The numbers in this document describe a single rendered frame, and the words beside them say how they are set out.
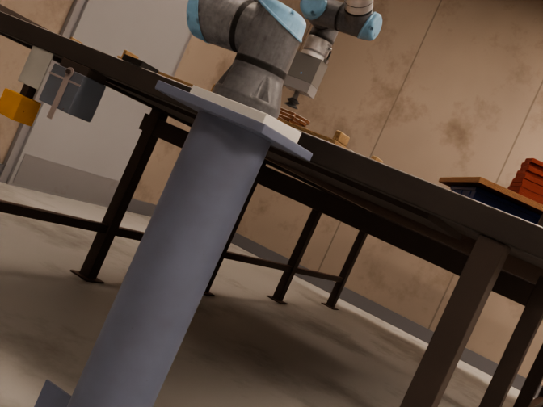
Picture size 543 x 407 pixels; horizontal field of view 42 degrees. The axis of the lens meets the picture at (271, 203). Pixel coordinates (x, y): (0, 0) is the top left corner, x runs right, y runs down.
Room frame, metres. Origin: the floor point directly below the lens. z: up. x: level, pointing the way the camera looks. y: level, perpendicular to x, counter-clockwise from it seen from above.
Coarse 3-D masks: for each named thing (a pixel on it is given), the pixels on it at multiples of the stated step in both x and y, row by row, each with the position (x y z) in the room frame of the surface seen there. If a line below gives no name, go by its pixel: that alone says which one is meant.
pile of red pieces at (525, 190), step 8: (528, 160) 2.44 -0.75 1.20; (536, 160) 2.41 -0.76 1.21; (520, 168) 2.48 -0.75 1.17; (528, 168) 2.40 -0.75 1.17; (536, 168) 2.42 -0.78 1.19; (520, 176) 2.43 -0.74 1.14; (528, 176) 2.40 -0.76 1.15; (536, 176) 2.41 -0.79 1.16; (512, 184) 2.47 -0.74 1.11; (520, 184) 2.39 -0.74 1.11; (528, 184) 2.40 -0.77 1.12; (536, 184) 2.40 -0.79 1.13; (520, 192) 2.37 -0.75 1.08; (528, 192) 2.38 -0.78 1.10; (536, 192) 2.39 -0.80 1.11; (536, 200) 2.38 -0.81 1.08
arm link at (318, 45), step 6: (312, 36) 2.00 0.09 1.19; (306, 42) 2.02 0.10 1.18; (312, 42) 2.00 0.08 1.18; (318, 42) 2.00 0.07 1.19; (324, 42) 2.00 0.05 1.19; (306, 48) 2.01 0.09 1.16; (312, 48) 2.00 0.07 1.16; (318, 48) 2.00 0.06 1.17; (324, 48) 2.00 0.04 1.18; (330, 48) 2.01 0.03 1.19; (318, 54) 2.00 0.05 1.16; (324, 54) 2.01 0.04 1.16
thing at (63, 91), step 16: (64, 64) 2.09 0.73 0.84; (48, 80) 2.09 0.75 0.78; (64, 80) 2.05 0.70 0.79; (80, 80) 2.03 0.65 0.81; (96, 80) 2.08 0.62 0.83; (48, 96) 2.08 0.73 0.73; (64, 96) 2.05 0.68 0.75; (80, 96) 2.04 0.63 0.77; (96, 96) 2.10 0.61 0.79; (48, 112) 2.05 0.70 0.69; (80, 112) 2.07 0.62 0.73
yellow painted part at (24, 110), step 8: (24, 88) 2.18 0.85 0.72; (32, 88) 2.18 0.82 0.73; (8, 96) 2.15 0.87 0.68; (16, 96) 2.14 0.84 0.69; (24, 96) 2.15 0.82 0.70; (32, 96) 2.19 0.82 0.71; (0, 104) 2.16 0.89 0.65; (8, 104) 2.15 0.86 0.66; (16, 104) 2.13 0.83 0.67; (24, 104) 2.14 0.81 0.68; (32, 104) 2.17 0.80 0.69; (40, 104) 2.19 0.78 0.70; (0, 112) 2.16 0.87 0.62; (8, 112) 2.14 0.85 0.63; (16, 112) 2.13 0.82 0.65; (24, 112) 2.15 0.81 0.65; (32, 112) 2.18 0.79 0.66; (16, 120) 2.14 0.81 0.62; (24, 120) 2.17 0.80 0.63; (32, 120) 2.19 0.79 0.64
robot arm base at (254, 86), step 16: (240, 64) 1.46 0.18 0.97; (256, 64) 1.45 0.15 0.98; (224, 80) 1.49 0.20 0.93; (240, 80) 1.45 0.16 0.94; (256, 80) 1.45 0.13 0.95; (272, 80) 1.46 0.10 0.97; (224, 96) 1.45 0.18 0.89; (240, 96) 1.44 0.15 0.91; (256, 96) 1.45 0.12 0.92; (272, 96) 1.46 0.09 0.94; (272, 112) 1.47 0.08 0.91
